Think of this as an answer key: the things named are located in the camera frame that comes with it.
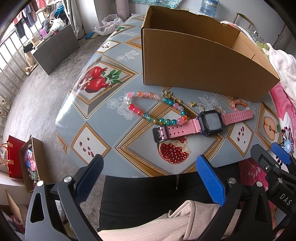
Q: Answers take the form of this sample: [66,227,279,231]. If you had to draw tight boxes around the pink strap smart watch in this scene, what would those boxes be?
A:
[152,110,253,143]

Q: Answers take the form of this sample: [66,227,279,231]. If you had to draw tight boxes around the silver rhinestone earring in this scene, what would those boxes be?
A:
[199,104,205,112]

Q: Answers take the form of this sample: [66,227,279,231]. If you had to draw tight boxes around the gold bow charm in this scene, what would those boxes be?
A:
[188,101,197,107]

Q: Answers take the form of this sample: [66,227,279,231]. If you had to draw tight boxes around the multicolour bead bracelet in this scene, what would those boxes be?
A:
[124,90,188,126]

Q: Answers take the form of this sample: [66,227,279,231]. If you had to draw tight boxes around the gold clover earring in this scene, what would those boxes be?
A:
[162,88,181,104]

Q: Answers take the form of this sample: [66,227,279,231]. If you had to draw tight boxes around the beige sleeve forearm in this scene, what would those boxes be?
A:
[97,200,241,241]

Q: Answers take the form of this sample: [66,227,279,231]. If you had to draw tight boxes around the pink floral bedding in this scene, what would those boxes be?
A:
[238,83,296,230]

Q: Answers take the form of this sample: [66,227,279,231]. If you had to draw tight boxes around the small open cardboard box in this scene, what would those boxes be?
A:
[19,137,51,193]

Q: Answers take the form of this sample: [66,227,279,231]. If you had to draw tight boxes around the red gift bag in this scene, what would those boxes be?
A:
[1,136,25,179]

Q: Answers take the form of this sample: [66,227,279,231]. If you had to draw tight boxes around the white pink blanket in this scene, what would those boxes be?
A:
[266,43,296,107]

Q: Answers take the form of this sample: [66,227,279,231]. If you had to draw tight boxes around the brown cardboard box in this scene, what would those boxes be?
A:
[141,6,280,102]

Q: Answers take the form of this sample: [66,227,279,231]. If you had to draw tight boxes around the wooden chair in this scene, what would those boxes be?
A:
[232,12,255,30]

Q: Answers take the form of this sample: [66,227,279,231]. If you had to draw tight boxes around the blue water jug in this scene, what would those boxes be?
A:
[197,0,220,18]

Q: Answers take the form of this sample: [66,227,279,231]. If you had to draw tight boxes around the grey cabinet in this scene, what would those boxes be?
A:
[32,25,80,75]

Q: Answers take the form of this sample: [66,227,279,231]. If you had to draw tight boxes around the white plastic bag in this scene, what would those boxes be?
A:
[94,14,123,36]

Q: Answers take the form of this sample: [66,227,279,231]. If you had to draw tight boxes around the hanging clothes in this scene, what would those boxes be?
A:
[13,1,47,39]

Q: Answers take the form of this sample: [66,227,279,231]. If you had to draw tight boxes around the pink orange bead bracelet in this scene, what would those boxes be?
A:
[230,98,251,113]

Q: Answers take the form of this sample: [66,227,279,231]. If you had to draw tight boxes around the floral blue wall cloth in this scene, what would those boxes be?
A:
[129,0,182,9]

